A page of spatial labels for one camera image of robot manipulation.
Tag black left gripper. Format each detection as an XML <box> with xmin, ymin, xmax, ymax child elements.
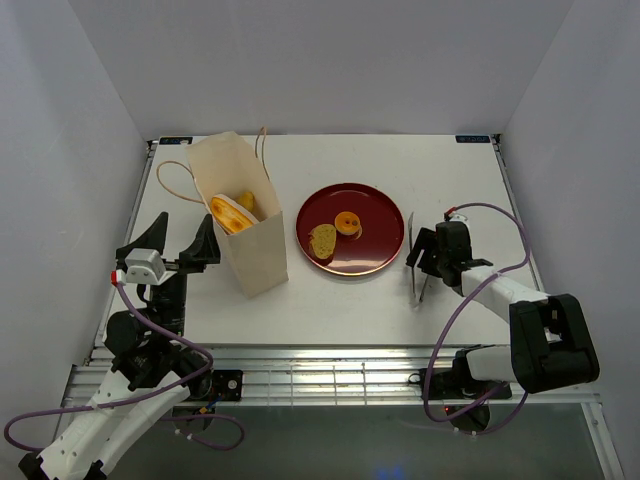
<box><xmin>119</xmin><ymin>210</ymin><xmax>221</xmax><ymax>339</ymax></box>

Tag long toasted bread loaf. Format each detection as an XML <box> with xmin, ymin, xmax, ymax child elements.
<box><xmin>209</xmin><ymin>194</ymin><xmax>259</xmax><ymax>235</ymax></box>

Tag metal serving tongs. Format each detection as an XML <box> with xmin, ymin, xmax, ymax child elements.
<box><xmin>406</xmin><ymin>212</ymin><xmax>429</xmax><ymax>306</ymax></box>

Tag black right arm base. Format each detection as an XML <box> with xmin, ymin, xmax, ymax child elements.
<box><xmin>429</xmin><ymin>346</ymin><xmax>512</xmax><ymax>434</ymax></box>

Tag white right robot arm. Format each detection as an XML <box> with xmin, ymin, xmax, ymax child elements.
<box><xmin>406</xmin><ymin>220</ymin><xmax>600</xmax><ymax>399</ymax></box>

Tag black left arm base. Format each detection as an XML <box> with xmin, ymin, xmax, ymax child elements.
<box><xmin>170</xmin><ymin>369</ymin><xmax>244</xmax><ymax>433</ymax></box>

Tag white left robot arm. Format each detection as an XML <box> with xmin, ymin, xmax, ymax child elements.
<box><xmin>18</xmin><ymin>212</ymin><xmax>221</xmax><ymax>479</ymax></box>

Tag cream paper bag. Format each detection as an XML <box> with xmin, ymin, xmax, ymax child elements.
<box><xmin>165</xmin><ymin>127</ymin><xmax>288</xmax><ymax>298</ymax></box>

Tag seeded bread slice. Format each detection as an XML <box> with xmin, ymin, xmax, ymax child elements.
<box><xmin>309</xmin><ymin>224</ymin><xmax>337</xmax><ymax>260</ymax></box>

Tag dark red round plate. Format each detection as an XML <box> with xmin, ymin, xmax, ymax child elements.
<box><xmin>295</xmin><ymin>183</ymin><xmax>405</xmax><ymax>277</ymax></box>

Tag orange glazed donut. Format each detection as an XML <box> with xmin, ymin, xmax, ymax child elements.
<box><xmin>334</xmin><ymin>211</ymin><xmax>362</xmax><ymax>237</ymax></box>

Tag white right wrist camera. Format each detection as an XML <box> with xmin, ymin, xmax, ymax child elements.
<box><xmin>444</xmin><ymin>208</ymin><xmax>468</xmax><ymax>224</ymax></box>

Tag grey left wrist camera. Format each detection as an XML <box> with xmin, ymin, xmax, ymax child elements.
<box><xmin>111</xmin><ymin>248</ymin><xmax>176</xmax><ymax>286</ymax></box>

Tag aluminium table frame rail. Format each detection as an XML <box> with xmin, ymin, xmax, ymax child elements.
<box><xmin>59</xmin><ymin>134</ymin><xmax>626</xmax><ymax>480</ymax></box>

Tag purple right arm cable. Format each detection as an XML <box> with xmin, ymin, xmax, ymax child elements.
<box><xmin>422</xmin><ymin>202</ymin><xmax>531</xmax><ymax>435</ymax></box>

